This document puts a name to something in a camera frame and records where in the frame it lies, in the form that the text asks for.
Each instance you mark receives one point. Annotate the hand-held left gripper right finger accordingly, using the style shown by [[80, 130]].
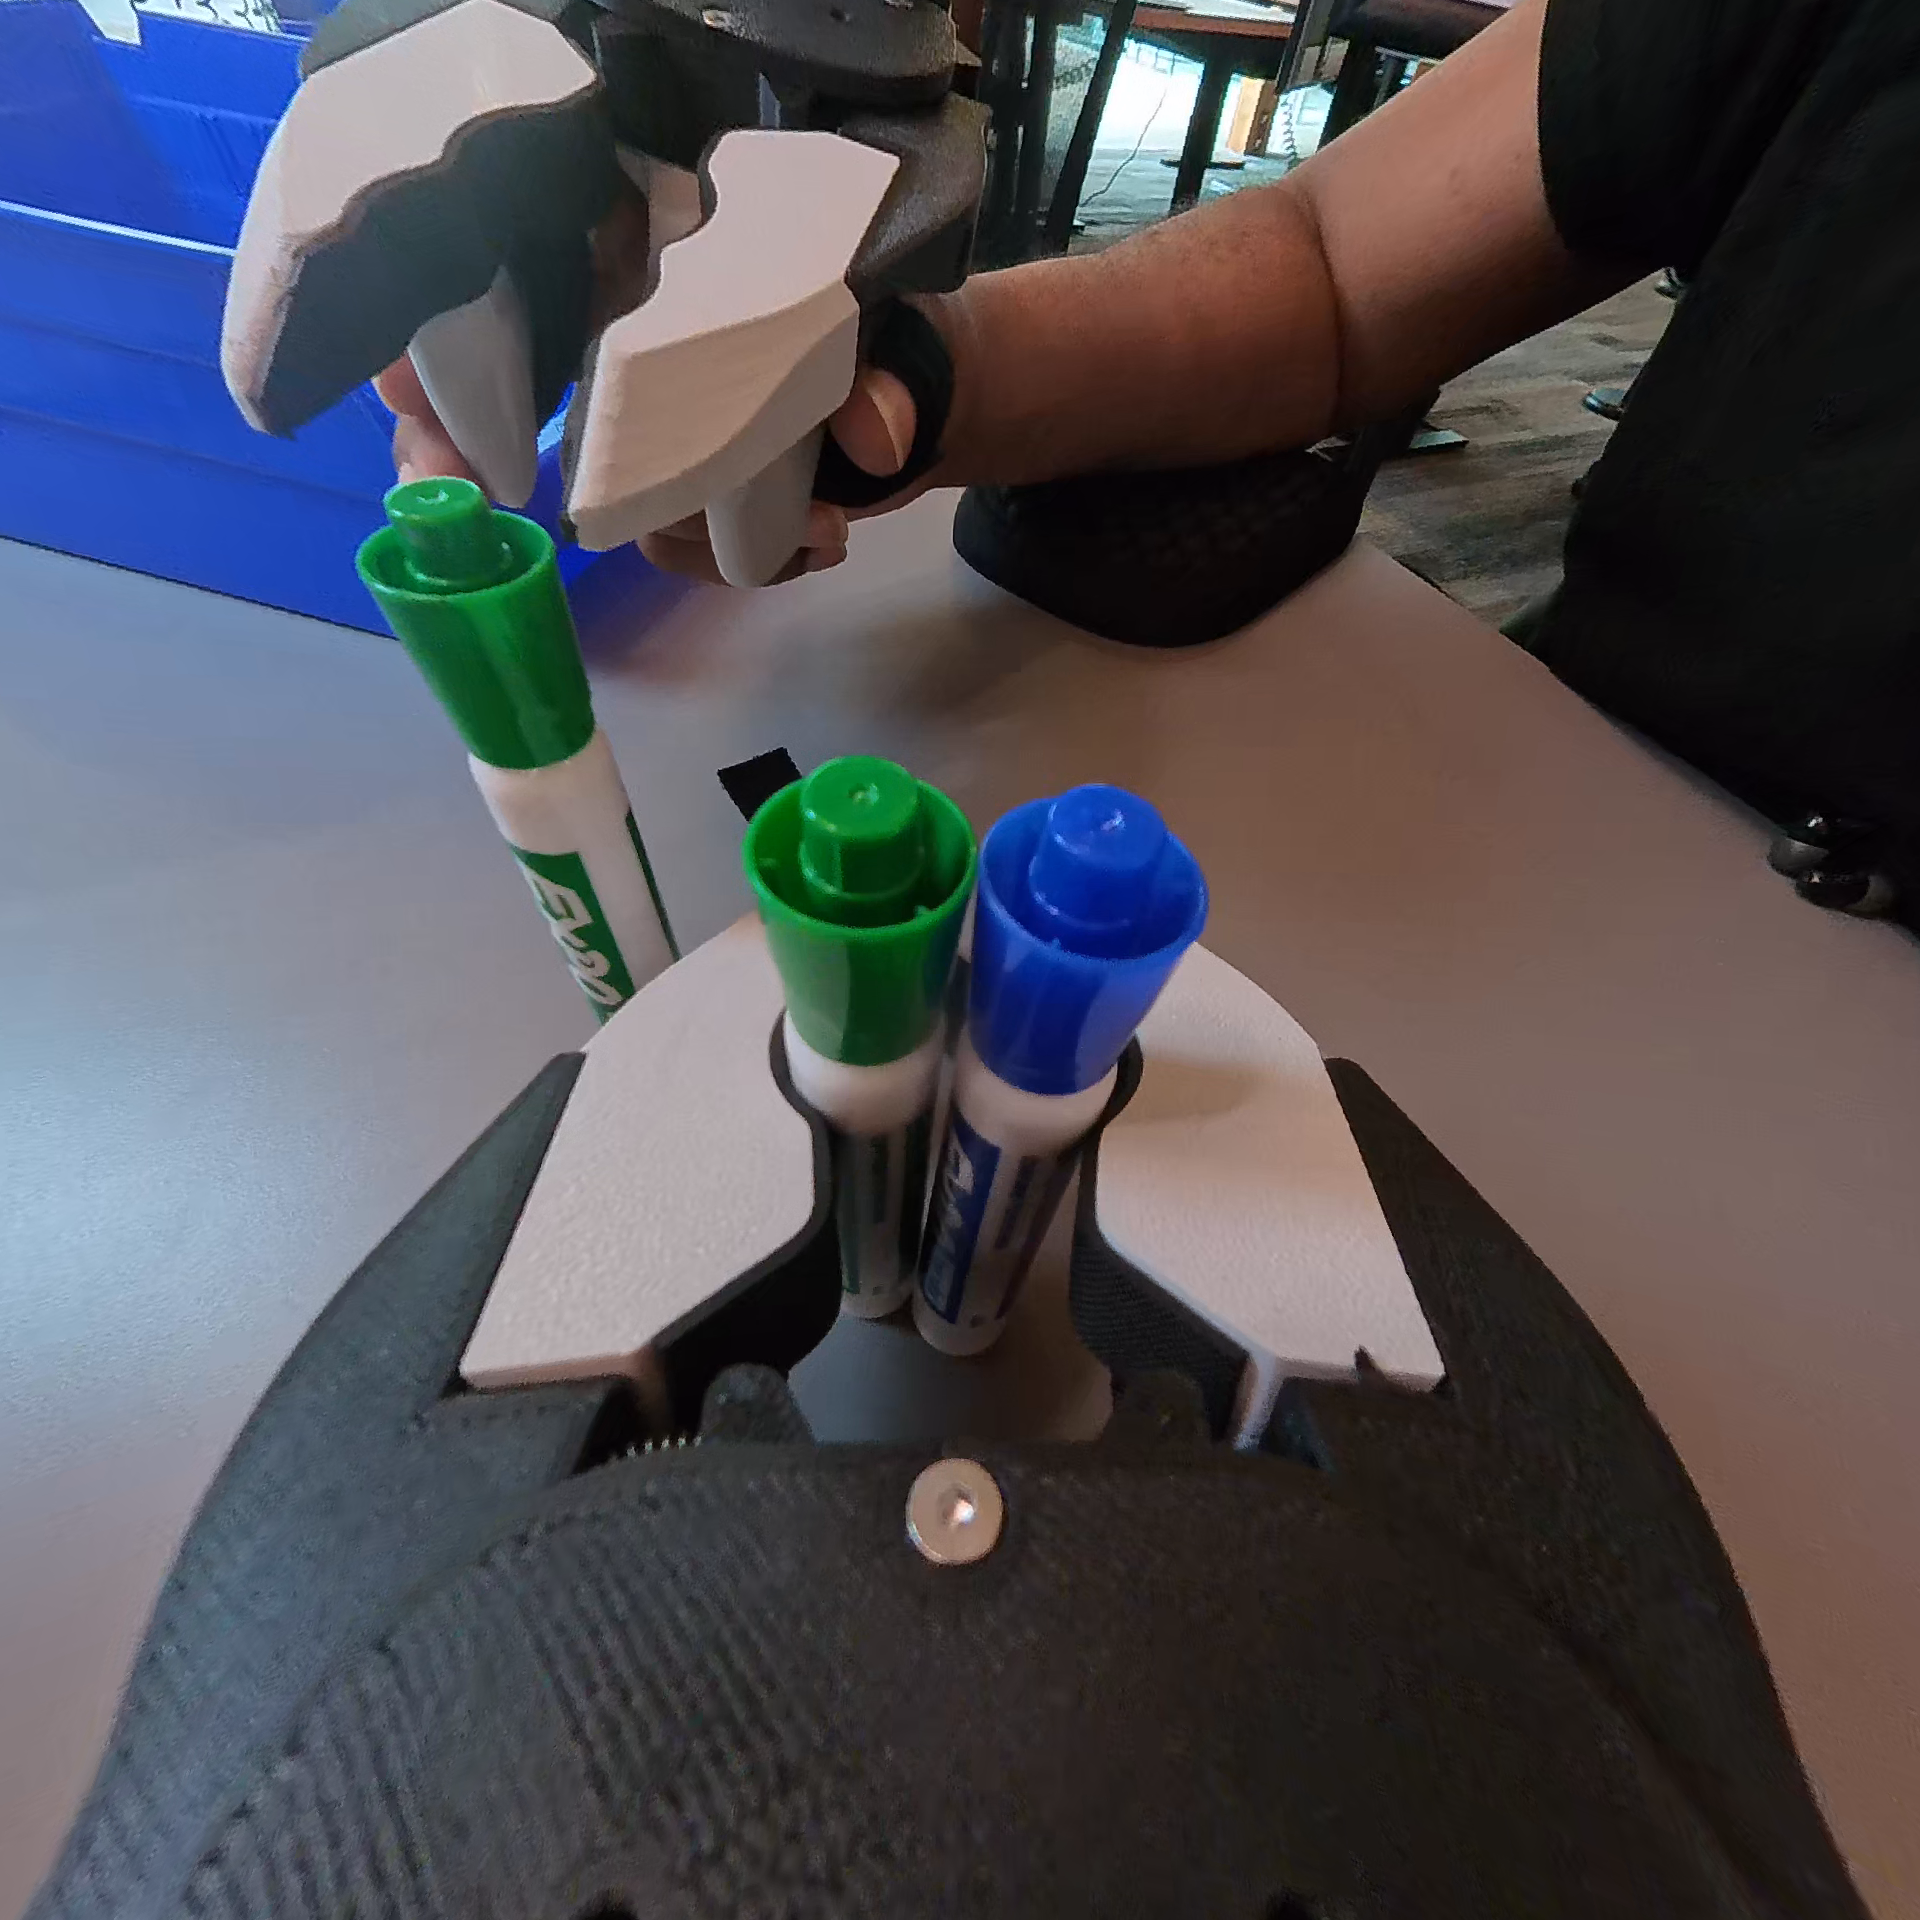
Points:
[[1243, 1186]]

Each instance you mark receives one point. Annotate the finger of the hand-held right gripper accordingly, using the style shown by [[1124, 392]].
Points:
[[390, 120], [749, 345]]

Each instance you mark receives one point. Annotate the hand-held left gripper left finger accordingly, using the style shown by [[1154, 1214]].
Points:
[[645, 1186]]

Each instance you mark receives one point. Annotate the blue dry erase marker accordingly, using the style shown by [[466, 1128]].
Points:
[[1072, 960]]

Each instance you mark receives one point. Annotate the green dry erase marker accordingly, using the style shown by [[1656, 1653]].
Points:
[[855, 929], [481, 643]]

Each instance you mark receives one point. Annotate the person's right forearm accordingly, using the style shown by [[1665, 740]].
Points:
[[1169, 345]]

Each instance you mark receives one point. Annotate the person's right hand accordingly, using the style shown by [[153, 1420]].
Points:
[[877, 428]]

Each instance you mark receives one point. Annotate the blue plastic bin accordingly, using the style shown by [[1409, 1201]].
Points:
[[105, 331]]

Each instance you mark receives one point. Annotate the black wrist rest pad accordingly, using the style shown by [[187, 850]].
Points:
[[1169, 556]]

